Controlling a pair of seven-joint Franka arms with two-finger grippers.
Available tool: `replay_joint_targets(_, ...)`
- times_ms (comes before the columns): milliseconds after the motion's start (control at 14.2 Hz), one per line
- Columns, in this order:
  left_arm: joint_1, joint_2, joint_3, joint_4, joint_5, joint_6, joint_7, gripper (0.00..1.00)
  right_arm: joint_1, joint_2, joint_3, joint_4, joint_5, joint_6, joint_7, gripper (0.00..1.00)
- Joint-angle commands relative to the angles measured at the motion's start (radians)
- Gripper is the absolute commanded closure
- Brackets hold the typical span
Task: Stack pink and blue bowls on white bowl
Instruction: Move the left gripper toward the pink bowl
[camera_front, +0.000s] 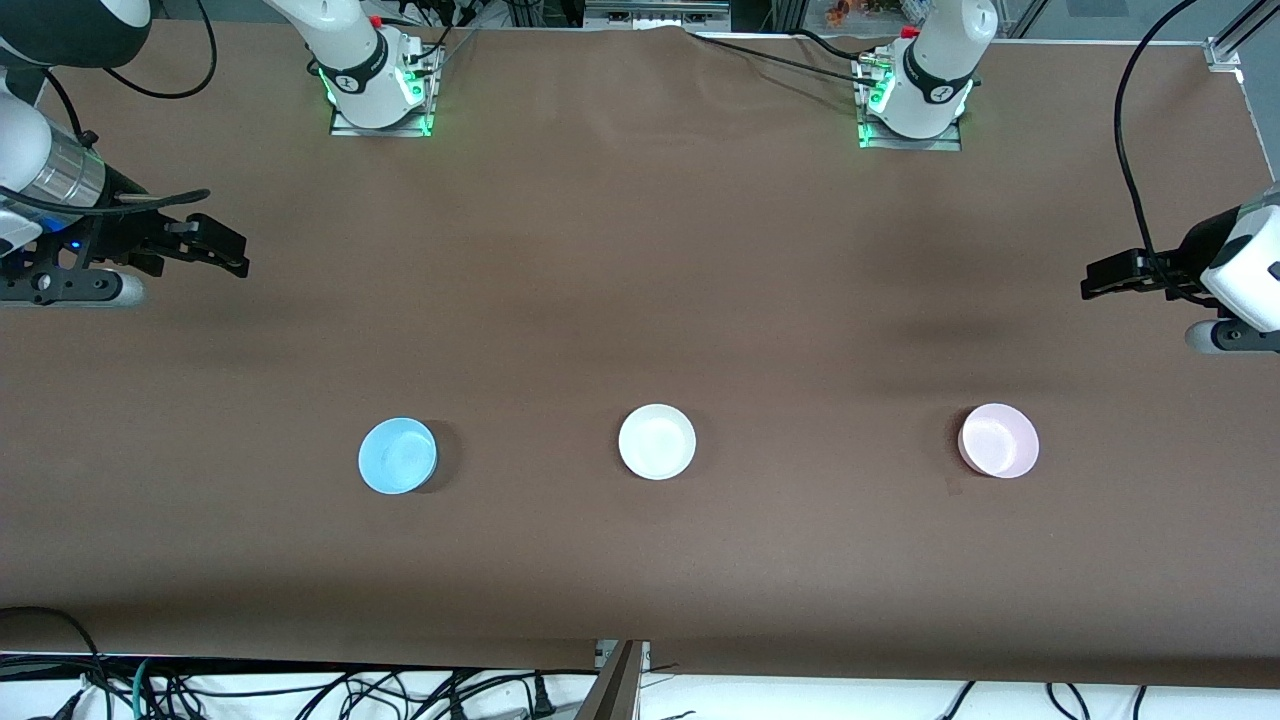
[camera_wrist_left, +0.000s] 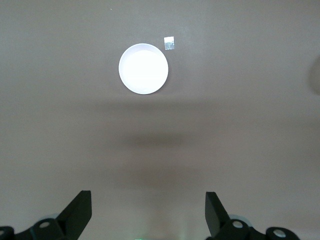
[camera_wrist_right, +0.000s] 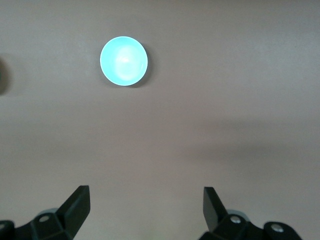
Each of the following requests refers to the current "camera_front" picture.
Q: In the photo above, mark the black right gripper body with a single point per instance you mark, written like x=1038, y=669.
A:
x=118, y=237

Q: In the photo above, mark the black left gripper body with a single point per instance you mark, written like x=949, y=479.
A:
x=1187, y=256

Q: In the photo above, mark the pink bowl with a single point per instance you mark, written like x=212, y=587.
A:
x=1000, y=440

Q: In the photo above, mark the blue bowl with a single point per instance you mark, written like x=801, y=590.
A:
x=398, y=457

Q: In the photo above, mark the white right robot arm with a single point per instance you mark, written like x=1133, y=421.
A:
x=350, y=60

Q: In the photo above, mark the white bowl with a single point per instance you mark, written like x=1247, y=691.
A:
x=657, y=442

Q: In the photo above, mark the orange plastic item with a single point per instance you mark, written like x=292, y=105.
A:
x=840, y=10

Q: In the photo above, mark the brown table cover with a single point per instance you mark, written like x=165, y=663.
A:
x=640, y=250

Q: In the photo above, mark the silver power strip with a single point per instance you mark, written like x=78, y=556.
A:
x=655, y=12

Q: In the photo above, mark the grey aluminium profile beam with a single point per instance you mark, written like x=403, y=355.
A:
x=615, y=690

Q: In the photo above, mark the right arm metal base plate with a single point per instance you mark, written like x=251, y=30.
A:
x=380, y=132

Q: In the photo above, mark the aluminium frame corner bracket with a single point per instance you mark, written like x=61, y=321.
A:
x=1225, y=50

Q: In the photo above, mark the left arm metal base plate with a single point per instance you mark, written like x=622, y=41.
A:
x=910, y=145

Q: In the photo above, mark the black frame post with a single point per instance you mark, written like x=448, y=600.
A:
x=787, y=12

